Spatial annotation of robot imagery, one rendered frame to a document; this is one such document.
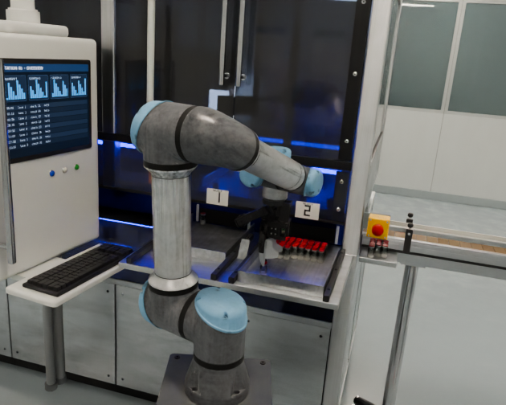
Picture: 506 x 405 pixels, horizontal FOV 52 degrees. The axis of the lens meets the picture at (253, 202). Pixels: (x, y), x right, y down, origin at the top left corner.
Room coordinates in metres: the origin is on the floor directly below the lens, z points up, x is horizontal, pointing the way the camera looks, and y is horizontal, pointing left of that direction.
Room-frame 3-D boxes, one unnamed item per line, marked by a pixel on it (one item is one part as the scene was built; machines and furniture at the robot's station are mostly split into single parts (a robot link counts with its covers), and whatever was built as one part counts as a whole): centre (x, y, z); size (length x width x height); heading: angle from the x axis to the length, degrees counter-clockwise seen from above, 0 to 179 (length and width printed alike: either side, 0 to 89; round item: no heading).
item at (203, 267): (1.65, 0.01, 0.87); 0.70 x 0.48 x 0.02; 75
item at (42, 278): (1.60, 0.55, 0.82); 0.40 x 0.14 x 0.02; 158
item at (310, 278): (1.56, -0.14, 0.90); 0.34 x 0.26 x 0.04; 164
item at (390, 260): (1.75, -0.47, 0.87); 0.14 x 0.13 x 0.02; 165
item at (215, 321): (1.04, 0.06, 0.96); 0.13 x 0.12 x 0.14; 58
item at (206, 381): (1.04, 0.05, 0.84); 0.15 x 0.15 x 0.10
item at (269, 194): (1.48, -0.06, 1.15); 0.08 x 0.08 x 0.05
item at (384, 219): (1.72, -0.44, 0.99); 0.08 x 0.07 x 0.07; 165
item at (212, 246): (1.76, 0.16, 0.90); 0.34 x 0.26 x 0.04; 165
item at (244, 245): (1.57, 0.03, 0.91); 0.14 x 0.03 x 0.06; 165
